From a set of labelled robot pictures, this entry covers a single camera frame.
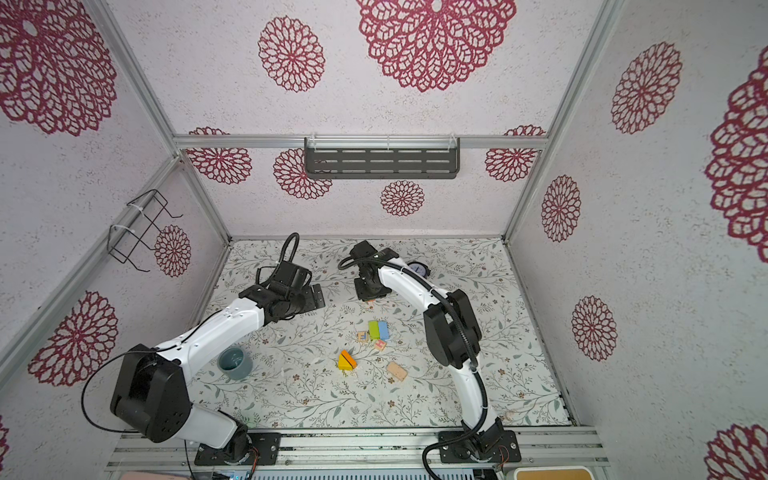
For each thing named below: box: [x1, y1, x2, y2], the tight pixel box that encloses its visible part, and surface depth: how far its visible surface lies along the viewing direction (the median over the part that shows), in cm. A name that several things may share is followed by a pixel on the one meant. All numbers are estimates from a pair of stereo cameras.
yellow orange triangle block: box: [338, 350, 357, 371], surface depth 88 cm
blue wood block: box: [378, 321, 389, 340], surface depth 97 cm
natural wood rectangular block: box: [387, 361, 408, 381], surface depth 88 cm
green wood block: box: [368, 320, 381, 340], surface depth 96 cm
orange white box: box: [514, 466, 595, 480], surface depth 67 cm
